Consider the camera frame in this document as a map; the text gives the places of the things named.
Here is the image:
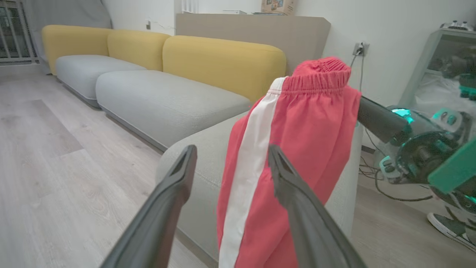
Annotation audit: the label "flat white books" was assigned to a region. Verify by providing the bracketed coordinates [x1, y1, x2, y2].
[222, 10, 287, 16]

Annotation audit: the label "grey sofa seat section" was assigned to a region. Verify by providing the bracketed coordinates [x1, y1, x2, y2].
[96, 70, 253, 152]
[56, 55, 147, 109]

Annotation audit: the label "dark white-soled sneaker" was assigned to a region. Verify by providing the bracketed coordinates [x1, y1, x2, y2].
[427, 211, 476, 253]

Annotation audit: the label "white devices atop cabinet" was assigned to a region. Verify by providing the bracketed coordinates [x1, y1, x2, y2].
[440, 20, 475, 32]

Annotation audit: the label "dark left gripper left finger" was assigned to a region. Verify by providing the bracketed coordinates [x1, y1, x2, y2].
[100, 144, 198, 268]

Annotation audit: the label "brown cardboard box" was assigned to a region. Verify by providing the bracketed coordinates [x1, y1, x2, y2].
[261, 0, 296, 15]

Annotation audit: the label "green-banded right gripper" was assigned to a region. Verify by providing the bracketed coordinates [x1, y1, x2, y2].
[357, 96, 476, 195]

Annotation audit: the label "grey curtain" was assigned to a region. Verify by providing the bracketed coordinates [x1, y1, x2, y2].
[22, 0, 112, 73]

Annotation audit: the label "red white-striped shorts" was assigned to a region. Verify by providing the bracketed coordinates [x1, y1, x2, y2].
[217, 57, 362, 268]

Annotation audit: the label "window railing bars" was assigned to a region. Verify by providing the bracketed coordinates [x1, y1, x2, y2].
[0, 0, 39, 64]

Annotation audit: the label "beige partition panel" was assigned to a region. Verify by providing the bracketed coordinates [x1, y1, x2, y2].
[176, 13, 331, 75]

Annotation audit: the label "black outlet power cable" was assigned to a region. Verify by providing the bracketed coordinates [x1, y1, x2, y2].
[350, 48, 366, 93]

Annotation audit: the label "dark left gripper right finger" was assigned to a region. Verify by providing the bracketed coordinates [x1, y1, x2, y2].
[268, 144, 369, 268]

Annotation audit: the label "glass display cabinet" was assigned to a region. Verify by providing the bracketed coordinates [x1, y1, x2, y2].
[398, 29, 476, 119]

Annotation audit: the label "yellow sofa back cushion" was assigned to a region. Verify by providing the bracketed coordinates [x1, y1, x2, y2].
[162, 35, 287, 104]
[107, 30, 171, 71]
[42, 25, 112, 75]

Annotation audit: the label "black floor cables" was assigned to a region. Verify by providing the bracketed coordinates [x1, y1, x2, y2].
[359, 128, 434, 202]

